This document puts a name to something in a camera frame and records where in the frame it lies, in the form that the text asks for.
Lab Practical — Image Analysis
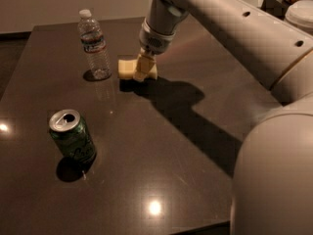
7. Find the green soda can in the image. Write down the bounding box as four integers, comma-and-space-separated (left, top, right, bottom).
49, 109, 96, 165

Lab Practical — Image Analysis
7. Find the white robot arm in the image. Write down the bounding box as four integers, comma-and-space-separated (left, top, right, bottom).
133, 0, 313, 235

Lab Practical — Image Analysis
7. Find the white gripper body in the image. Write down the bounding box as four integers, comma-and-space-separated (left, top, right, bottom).
139, 19, 175, 55

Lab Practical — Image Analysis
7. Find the black box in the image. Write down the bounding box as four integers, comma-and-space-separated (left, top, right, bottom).
260, 0, 290, 20

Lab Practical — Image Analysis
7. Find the clear plastic water bottle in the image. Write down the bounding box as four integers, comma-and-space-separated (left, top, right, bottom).
77, 9, 112, 80

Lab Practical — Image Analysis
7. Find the yellow sponge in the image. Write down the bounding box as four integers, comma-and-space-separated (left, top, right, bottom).
117, 58, 158, 81

